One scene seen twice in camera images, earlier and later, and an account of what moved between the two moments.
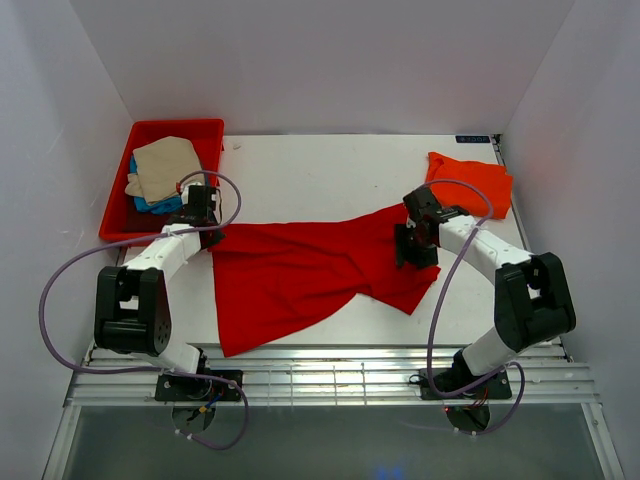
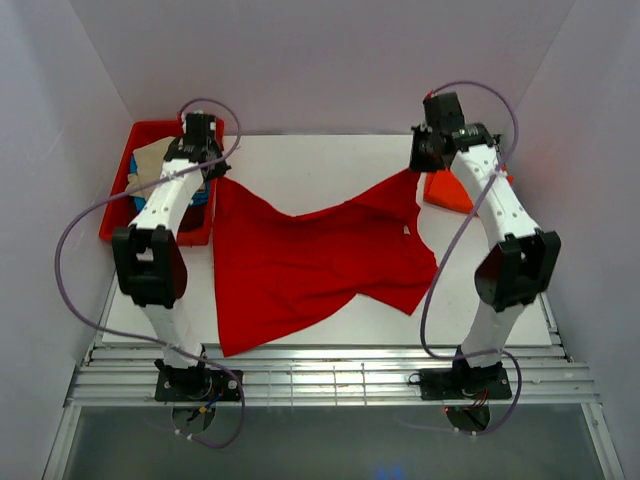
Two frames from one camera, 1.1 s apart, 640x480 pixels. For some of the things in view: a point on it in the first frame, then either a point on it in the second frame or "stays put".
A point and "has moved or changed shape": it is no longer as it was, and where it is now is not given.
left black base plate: [179, 387] stays put
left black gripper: [217, 236] to [221, 169]
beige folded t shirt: [161, 164] stays put
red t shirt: [271, 279] has moved or changed shape
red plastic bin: [124, 221] stays put
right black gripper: [404, 254] to [418, 165]
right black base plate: [495, 387] stays put
